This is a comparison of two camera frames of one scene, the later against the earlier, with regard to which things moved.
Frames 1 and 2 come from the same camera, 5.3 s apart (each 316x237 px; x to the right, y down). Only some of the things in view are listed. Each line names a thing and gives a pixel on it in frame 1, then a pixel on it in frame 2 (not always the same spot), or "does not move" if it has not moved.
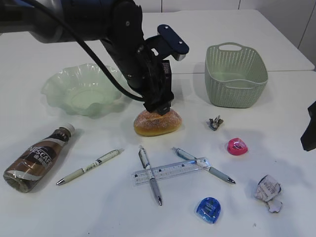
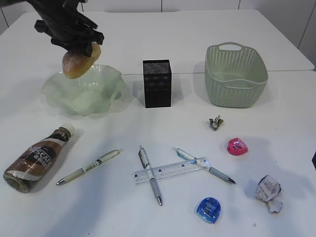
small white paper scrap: [274, 206] does not move
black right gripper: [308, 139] -> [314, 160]
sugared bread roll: [147, 123] -> [75, 65]
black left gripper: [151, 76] -> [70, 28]
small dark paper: [214, 123] does not move
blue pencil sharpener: [209, 209] does not move
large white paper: [267, 188] does not move
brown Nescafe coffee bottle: [24, 173] does not move
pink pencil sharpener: [236, 146] does not move
